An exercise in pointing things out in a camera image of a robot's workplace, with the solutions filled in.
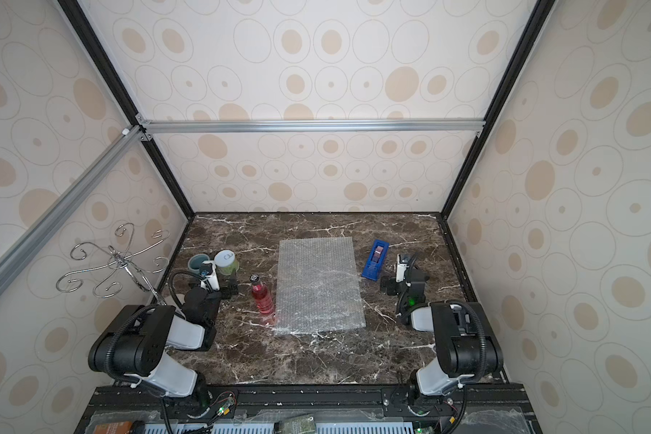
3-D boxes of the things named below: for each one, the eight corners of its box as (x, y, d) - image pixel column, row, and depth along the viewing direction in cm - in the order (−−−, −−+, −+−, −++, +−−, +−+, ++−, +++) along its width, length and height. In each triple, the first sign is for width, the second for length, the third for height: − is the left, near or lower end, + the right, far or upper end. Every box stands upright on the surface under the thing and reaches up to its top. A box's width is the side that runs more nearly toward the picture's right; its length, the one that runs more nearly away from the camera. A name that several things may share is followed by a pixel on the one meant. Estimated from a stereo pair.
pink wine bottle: (262, 315, 92) (248, 285, 76) (263, 304, 94) (250, 273, 79) (274, 315, 92) (262, 285, 76) (275, 304, 94) (265, 273, 79)
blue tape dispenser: (361, 278, 101) (362, 268, 96) (372, 249, 110) (374, 238, 105) (377, 284, 100) (380, 273, 94) (387, 254, 109) (390, 243, 103)
